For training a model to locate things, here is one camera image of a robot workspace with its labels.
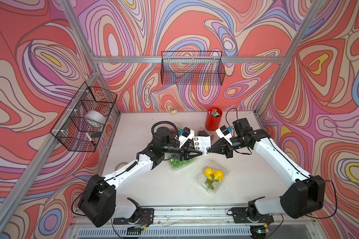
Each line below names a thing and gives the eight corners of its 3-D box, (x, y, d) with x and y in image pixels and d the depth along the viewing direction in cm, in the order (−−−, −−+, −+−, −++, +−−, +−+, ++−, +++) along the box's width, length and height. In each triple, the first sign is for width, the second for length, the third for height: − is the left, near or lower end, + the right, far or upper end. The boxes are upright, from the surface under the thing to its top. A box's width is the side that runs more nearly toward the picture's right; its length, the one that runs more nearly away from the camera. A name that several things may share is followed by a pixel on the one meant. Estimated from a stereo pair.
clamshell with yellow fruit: (193, 180, 86) (194, 177, 82) (209, 161, 94) (210, 157, 90) (213, 197, 81) (215, 194, 76) (228, 175, 89) (231, 171, 84)
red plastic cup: (205, 131, 110) (208, 118, 99) (204, 120, 117) (206, 106, 106) (219, 131, 110) (223, 118, 99) (217, 120, 117) (220, 106, 106)
